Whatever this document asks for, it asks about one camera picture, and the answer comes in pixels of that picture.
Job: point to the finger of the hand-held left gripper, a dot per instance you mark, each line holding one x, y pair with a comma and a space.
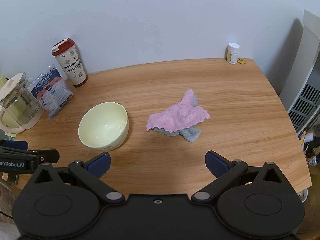
15, 145
48, 155

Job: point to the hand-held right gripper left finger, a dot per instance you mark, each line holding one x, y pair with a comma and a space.
100, 164

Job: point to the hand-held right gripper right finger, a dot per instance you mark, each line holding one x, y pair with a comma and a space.
215, 165

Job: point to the pale yellow bowl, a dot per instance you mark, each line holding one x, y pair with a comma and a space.
103, 126

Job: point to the pink and grey cloth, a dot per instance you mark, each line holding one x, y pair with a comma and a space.
178, 117

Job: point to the glass pitcher with cream lid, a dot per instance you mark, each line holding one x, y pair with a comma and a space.
17, 102

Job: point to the blue printed packet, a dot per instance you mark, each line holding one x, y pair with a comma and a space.
51, 90

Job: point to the white tumbler with red lid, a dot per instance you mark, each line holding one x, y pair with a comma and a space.
71, 63

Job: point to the pile of dark clutter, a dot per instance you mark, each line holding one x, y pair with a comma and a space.
311, 145

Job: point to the white pill bottle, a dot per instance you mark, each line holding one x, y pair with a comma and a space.
233, 53

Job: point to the white appliance with vents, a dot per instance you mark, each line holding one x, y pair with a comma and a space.
303, 85

